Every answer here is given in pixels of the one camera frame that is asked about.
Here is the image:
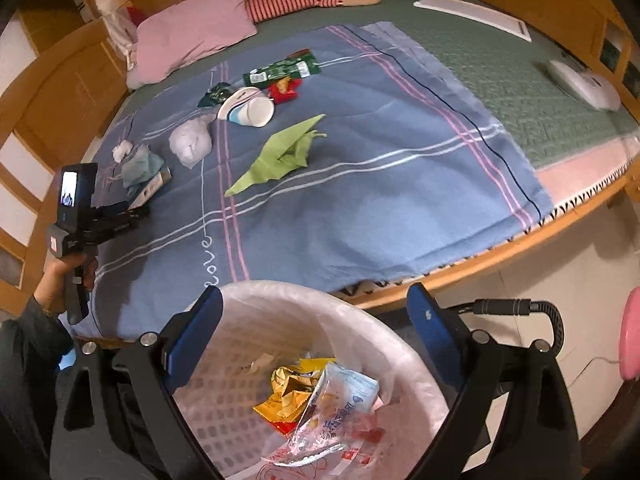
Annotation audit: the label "light blue face mask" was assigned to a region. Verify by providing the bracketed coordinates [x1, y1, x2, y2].
[120, 145, 165, 198]

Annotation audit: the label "small white tissue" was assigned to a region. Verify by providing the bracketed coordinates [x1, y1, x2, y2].
[112, 140, 134, 164]

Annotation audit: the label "dark sleeve left forearm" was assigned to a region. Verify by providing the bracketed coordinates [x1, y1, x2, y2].
[0, 299, 73, 479]

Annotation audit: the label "pink lined trash bin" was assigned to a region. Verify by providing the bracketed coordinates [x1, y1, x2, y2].
[175, 281, 448, 479]

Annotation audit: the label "person's left hand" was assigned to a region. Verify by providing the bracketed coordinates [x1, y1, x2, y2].
[32, 252, 98, 316]

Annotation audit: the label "white blue medicine box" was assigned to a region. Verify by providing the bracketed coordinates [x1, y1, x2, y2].
[129, 168, 171, 209]

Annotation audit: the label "large white crumpled tissue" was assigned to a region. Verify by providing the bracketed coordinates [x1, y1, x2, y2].
[169, 114, 215, 169]

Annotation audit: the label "yellow snack wrapper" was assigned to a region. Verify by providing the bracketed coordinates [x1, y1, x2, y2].
[253, 358, 335, 434]

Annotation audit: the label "clear plastic snack bag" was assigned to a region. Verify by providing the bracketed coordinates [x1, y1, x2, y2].
[265, 362, 380, 468]

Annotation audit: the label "dark green foil wrapper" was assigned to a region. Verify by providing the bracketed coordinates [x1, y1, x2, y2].
[198, 81, 236, 108]

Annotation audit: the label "white paper cup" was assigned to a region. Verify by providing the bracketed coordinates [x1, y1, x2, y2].
[217, 87, 276, 128]

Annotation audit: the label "pink round object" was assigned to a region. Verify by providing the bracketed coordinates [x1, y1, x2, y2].
[618, 287, 640, 380]

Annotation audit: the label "green paper scrap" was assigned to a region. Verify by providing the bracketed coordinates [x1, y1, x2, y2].
[224, 114, 326, 197]

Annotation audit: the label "pink pillow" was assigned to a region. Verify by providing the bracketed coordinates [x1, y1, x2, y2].
[126, 0, 257, 90]

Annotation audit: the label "blue striped blanket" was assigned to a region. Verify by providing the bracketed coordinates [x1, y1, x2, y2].
[72, 22, 553, 339]

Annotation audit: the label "red snack wrapper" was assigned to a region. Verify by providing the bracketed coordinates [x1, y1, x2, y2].
[268, 77, 302, 105]

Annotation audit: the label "green snack wrapper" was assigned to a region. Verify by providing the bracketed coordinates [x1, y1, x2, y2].
[243, 49, 321, 89]

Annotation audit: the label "white electronic device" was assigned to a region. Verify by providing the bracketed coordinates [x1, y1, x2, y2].
[547, 60, 622, 112]

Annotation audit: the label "black camera with screen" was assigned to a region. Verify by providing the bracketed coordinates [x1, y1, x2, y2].
[56, 162, 98, 233]

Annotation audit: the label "black cable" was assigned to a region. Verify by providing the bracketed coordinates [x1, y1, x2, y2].
[447, 297, 566, 356]

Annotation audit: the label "wooden bed frame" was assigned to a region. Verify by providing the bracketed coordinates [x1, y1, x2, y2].
[1, 21, 639, 314]

